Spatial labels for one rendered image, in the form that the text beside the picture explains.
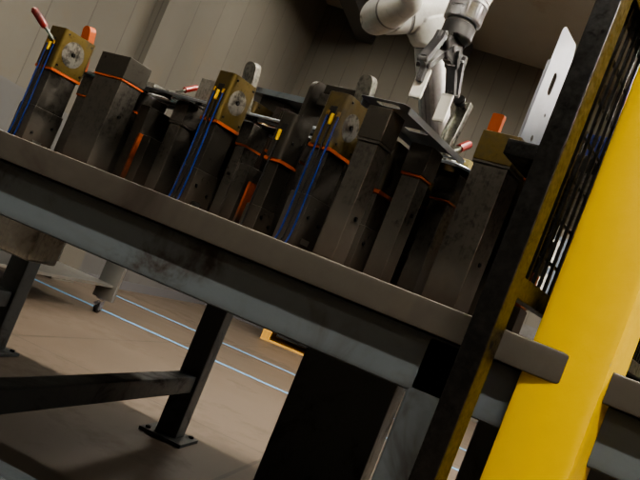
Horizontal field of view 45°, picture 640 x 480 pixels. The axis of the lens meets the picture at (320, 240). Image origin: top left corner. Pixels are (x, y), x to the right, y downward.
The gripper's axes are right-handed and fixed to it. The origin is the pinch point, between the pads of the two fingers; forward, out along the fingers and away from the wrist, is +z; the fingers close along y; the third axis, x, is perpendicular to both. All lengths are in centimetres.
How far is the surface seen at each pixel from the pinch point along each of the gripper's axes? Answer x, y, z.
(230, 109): -37.7, 19.3, 16.8
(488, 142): 25.3, 17.2, 10.1
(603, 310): 65, 53, 37
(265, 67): -445, -424, -140
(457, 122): 0.5, -15.3, -2.3
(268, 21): -433, -390, -174
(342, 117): -3.0, 24.7, 14.1
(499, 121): 11.0, -14.6, -4.5
